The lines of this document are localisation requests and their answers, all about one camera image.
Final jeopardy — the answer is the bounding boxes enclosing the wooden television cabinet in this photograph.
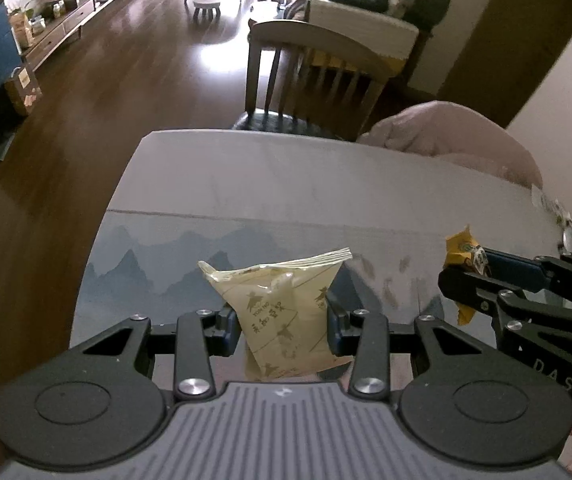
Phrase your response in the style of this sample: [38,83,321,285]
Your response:
[20,0,147,74]

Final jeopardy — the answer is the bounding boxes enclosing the brown paper bag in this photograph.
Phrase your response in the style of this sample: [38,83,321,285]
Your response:
[4,65,43,116]

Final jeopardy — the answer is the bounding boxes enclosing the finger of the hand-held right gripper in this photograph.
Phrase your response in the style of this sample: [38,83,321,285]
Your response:
[438,265,572,342]
[482,248,572,312]

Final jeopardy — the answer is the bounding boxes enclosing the wooden dining chair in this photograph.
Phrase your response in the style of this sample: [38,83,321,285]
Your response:
[230,19,402,144]

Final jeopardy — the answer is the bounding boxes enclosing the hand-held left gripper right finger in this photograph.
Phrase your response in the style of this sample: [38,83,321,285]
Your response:
[326,290,500,402]

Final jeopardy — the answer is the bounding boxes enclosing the sofa with white cover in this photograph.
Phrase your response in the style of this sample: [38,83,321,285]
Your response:
[285,0,452,87]

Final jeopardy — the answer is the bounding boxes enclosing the small round wooden stool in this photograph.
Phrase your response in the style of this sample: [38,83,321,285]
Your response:
[191,0,222,24]

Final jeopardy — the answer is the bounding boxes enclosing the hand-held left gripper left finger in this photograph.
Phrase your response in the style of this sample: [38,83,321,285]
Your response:
[72,303,241,402]

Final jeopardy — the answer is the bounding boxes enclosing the pink cloth covered chair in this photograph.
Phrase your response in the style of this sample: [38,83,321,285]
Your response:
[358,101,544,192]

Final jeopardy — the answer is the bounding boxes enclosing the cream snack packet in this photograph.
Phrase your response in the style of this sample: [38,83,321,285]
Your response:
[198,247,355,384]

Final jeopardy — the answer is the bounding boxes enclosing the clear plastic wrapper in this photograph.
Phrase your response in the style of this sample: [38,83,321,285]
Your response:
[530,184,572,226]

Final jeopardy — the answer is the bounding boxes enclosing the yellow snack packet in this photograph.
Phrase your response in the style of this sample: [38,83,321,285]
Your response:
[442,224,492,326]

